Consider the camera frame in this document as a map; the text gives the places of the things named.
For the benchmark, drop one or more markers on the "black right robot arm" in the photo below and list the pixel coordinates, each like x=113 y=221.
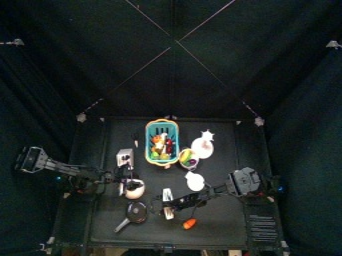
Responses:
x=242 y=181

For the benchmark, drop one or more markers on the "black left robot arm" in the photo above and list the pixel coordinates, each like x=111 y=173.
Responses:
x=53 y=164

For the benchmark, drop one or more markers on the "yellow toy corn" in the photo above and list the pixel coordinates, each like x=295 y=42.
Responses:
x=184 y=156

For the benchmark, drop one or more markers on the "white toy pot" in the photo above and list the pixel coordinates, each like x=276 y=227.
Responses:
x=135 y=191

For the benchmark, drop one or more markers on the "white toy toaster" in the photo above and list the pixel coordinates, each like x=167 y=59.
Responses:
x=124 y=156

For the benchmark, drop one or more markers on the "small white plate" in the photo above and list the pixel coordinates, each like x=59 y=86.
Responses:
x=194 y=182

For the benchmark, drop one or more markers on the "orange toy carrot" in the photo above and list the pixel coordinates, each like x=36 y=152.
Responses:
x=190 y=223

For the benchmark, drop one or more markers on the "black toy frying pan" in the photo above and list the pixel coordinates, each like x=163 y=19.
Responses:
x=136 y=211

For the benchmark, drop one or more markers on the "green melon wedge toy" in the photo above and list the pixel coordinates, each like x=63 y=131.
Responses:
x=153 y=155

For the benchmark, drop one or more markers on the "small dark toy utensil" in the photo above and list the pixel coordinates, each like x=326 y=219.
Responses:
x=135 y=139

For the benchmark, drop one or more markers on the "purple toy eggplant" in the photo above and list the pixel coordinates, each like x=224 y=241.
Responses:
x=191 y=162

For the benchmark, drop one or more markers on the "orange tangerine toy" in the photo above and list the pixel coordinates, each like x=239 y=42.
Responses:
x=156 y=138

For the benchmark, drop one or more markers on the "small round bowl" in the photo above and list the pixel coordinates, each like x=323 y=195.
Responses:
x=195 y=156

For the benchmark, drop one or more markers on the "teal basket with orange rim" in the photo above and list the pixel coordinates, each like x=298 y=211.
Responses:
x=151 y=128

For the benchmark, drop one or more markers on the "large white round plate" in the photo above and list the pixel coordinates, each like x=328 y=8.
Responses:
x=202 y=148

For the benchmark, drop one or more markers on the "white text label sticker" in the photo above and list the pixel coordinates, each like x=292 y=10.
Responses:
x=262 y=228

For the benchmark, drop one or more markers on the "white star shaped dish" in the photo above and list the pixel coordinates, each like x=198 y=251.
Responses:
x=207 y=135

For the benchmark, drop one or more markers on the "white frame corner bracket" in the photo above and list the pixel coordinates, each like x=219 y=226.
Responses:
x=259 y=121
x=80 y=117

